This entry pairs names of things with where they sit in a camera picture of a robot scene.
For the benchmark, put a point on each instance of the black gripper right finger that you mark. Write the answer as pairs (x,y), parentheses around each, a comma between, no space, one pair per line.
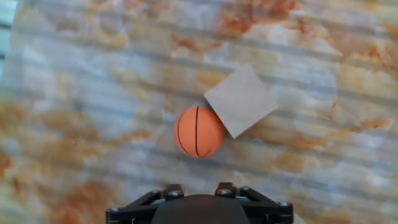
(267,211)

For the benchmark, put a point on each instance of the small orange basketball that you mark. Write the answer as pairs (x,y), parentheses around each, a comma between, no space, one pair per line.
(198,132)

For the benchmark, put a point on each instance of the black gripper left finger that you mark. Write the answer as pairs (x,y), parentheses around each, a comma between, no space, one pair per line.
(133,211)

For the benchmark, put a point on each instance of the orange marble pattern mat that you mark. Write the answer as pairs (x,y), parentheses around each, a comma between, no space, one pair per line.
(93,93)

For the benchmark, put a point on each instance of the light wooden cube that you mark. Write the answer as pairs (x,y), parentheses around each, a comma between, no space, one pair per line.
(241,101)

